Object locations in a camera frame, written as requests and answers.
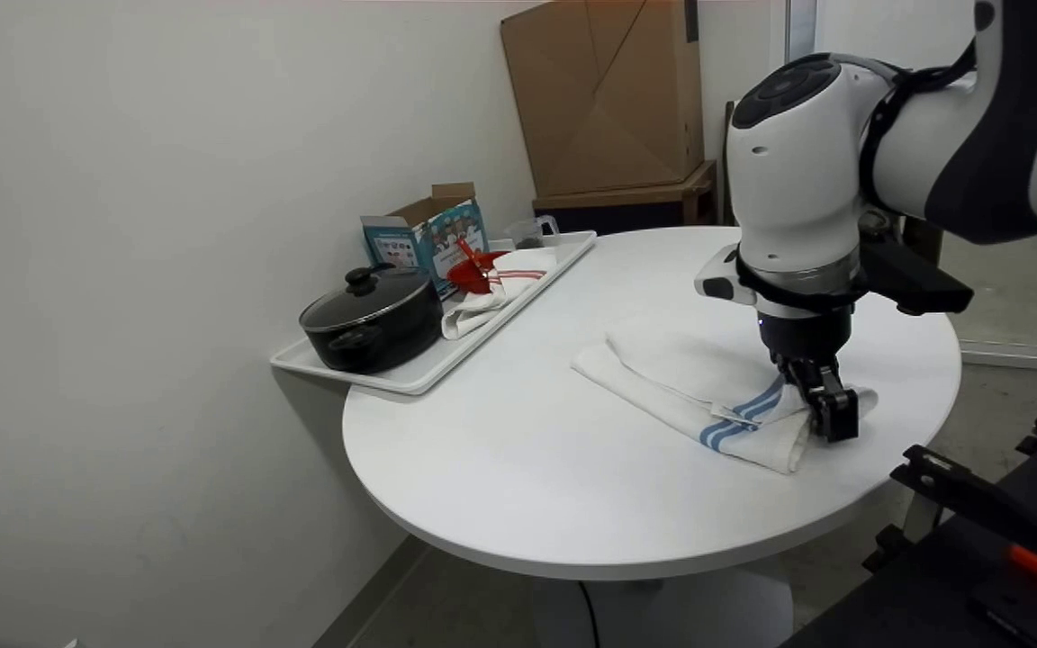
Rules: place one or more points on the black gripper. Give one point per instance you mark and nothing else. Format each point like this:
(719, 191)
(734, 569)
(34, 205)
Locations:
(805, 335)

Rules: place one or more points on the white towel with blue stripes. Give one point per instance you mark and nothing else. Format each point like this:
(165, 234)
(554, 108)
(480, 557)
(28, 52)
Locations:
(663, 390)

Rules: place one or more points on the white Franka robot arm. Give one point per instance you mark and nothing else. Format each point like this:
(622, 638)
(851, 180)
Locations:
(793, 166)

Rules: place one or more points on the black equipment cart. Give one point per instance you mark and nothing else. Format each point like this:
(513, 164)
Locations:
(975, 587)

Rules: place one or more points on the small white cup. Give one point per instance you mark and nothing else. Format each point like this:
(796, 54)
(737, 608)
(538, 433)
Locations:
(545, 229)

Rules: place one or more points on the white cloth with red stripe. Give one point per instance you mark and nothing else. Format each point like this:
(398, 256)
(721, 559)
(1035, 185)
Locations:
(522, 266)

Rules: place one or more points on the large brown cardboard box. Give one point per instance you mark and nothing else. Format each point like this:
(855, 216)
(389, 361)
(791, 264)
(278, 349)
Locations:
(610, 95)

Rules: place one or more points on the small red object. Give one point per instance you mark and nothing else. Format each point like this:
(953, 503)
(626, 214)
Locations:
(468, 275)

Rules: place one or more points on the white rectangular tray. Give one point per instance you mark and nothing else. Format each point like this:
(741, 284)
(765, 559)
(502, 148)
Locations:
(422, 370)

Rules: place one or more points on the open cardboard box blue print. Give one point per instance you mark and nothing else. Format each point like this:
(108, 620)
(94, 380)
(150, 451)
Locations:
(452, 234)

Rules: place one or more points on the black pot with lid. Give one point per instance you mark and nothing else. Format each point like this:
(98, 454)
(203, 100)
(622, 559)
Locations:
(376, 329)

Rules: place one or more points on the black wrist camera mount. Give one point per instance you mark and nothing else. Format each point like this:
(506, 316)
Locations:
(915, 283)

